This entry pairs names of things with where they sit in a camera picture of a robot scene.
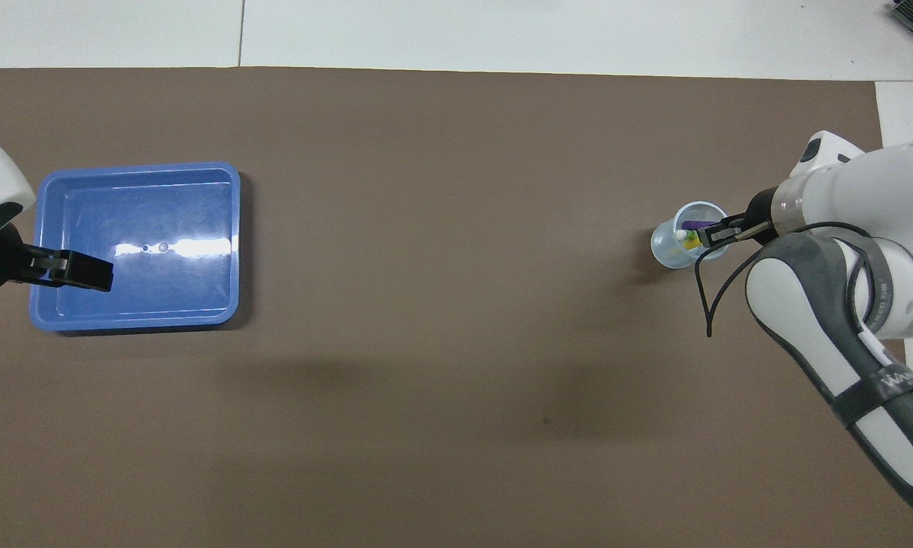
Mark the blue plastic tray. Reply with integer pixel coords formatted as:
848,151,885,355
28,161,241,334

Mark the brown table mat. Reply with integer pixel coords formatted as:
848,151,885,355
0,67,913,548

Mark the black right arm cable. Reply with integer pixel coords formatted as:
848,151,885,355
694,221,879,338

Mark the clear plastic cup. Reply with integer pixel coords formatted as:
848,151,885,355
650,201,729,270

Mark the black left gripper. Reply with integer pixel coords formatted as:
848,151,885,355
0,225,114,296

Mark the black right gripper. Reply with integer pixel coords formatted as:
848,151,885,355
698,189,781,249

